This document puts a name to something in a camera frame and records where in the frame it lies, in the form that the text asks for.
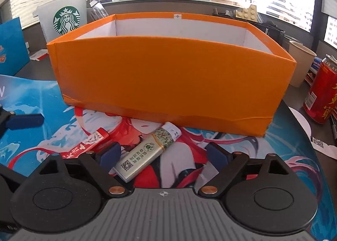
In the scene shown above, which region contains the red stick packet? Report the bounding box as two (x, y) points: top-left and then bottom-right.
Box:
(60, 129), (110, 160)

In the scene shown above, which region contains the orange cardboard box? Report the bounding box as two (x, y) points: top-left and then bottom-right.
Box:
(47, 12), (297, 137)

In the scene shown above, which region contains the white cup with green logo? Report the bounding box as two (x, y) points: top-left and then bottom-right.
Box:
(33, 0), (88, 44)

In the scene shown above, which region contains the yellow building brick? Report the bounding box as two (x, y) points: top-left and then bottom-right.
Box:
(235, 4), (260, 22)

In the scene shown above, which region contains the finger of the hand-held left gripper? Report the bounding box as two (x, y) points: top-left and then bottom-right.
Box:
(0, 106), (44, 136)

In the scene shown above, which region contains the clear plastic bottle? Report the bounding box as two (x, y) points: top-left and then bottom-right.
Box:
(88, 0), (109, 24)

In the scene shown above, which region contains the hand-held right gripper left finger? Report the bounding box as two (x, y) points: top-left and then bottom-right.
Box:
(39, 142), (132, 197)

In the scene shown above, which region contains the blue paper bag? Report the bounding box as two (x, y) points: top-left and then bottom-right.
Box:
(0, 17), (31, 76)

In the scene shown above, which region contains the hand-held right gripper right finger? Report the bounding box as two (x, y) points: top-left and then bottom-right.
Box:
(198, 141), (293, 197)

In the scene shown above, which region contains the black mesh desk organizer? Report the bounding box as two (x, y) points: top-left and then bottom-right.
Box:
(213, 8), (287, 48)

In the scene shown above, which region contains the printed desk mat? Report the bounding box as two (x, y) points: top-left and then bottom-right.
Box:
(0, 74), (329, 241)

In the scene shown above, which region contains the beige paper cup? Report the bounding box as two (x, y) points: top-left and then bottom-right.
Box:
(288, 41), (317, 88)

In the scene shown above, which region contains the white paper card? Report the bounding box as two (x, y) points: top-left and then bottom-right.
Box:
(290, 106), (337, 156)

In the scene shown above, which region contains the red drink can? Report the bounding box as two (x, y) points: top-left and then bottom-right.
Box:
(303, 55), (337, 125)

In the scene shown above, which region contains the small red white box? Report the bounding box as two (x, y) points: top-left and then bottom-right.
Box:
(29, 49), (49, 61)

